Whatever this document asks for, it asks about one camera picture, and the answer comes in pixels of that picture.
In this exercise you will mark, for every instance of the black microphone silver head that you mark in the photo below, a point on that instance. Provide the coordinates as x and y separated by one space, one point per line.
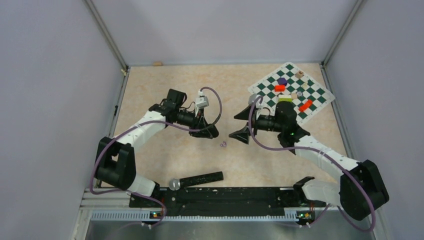
180 183

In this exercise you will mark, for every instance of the green white chessboard mat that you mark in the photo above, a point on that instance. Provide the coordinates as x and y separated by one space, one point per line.
316 92

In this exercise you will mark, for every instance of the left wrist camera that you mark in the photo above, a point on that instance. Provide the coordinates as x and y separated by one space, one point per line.
201 102

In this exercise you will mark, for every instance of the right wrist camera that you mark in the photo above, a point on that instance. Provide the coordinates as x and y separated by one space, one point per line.
255 101

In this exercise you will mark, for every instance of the red block lower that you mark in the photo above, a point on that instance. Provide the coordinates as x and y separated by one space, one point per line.
306 105

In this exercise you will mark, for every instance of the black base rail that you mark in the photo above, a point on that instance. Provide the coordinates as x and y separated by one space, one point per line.
221 201

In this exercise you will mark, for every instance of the yellow green block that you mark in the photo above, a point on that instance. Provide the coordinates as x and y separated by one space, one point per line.
285 98

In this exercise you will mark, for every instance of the red block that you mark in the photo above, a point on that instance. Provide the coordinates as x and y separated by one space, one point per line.
306 105
279 88

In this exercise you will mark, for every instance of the purple block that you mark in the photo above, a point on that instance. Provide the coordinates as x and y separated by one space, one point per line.
282 81

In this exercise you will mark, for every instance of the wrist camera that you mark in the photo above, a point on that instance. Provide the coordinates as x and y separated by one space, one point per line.
255 101
201 102

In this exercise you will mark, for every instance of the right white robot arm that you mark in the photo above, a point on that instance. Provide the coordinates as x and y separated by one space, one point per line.
358 188

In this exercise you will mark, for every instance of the red block upper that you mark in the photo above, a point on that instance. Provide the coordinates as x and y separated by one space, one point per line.
279 88

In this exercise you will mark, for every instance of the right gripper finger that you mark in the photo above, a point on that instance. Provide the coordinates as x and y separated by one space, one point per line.
243 135
244 114

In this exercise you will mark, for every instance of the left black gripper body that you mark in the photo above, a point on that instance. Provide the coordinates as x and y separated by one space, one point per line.
192 120

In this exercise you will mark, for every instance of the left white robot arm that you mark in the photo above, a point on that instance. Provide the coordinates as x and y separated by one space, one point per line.
115 162

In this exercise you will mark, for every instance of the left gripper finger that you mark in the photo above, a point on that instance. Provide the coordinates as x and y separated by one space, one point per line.
201 121
211 132

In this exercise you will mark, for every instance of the cork stopper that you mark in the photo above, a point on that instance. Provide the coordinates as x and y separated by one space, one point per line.
157 64

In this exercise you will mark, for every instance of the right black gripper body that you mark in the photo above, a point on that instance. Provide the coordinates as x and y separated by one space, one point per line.
264 122

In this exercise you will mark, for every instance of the small wooden cube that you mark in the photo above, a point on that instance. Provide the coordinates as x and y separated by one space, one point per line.
299 74

